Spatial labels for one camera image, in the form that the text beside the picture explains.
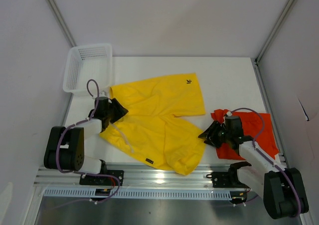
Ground orange shorts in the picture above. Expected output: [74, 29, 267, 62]
[216, 112, 279, 160]

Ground right aluminium frame post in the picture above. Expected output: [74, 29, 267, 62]
[254, 0, 298, 66]

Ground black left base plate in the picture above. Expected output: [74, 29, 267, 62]
[79, 170, 124, 187]

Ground aluminium frame post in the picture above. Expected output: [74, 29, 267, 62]
[254, 0, 298, 66]
[45, 0, 76, 47]

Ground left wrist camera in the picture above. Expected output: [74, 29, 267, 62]
[99, 91, 109, 97]

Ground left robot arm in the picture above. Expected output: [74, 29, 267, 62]
[43, 97, 128, 185]

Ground aluminium mounting rail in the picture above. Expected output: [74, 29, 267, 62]
[33, 163, 306, 191]

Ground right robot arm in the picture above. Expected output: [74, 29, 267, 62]
[198, 116, 309, 219]

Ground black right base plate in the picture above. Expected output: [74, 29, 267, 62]
[206, 172, 246, 189]

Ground left aluminium frame post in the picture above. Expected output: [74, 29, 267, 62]
[45, 0, 76, 47]

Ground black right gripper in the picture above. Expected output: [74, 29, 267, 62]
[198, 120, 231, 149]

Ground yellow shorts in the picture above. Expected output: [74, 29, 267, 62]
[100, 73, 206, 176]

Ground slotted cable duct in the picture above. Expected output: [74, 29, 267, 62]
[43, 187, 247, 201]

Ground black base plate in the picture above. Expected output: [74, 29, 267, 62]
[206, 172, 246, 189]
[79, 170, 124, 187]

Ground white plastic basket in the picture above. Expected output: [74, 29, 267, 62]
[62, 43, 115, 96]

